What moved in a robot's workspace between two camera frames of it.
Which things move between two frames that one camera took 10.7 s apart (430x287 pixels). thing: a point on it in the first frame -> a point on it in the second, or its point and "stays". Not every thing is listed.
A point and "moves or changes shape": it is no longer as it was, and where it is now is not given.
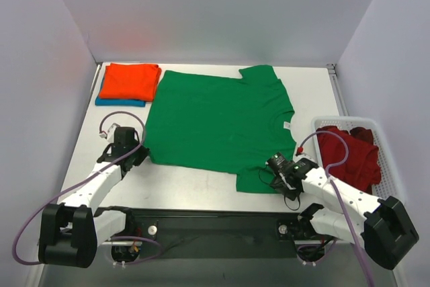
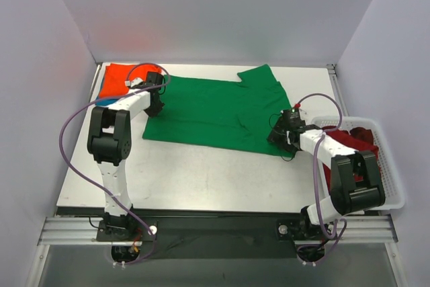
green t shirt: (221, 124) moves or changes shape
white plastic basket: (388, 185) stays
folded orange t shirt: (130, 80) stays
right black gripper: (280, 183) -> (279, 134)
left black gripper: (138, 152) -> (154, 107)
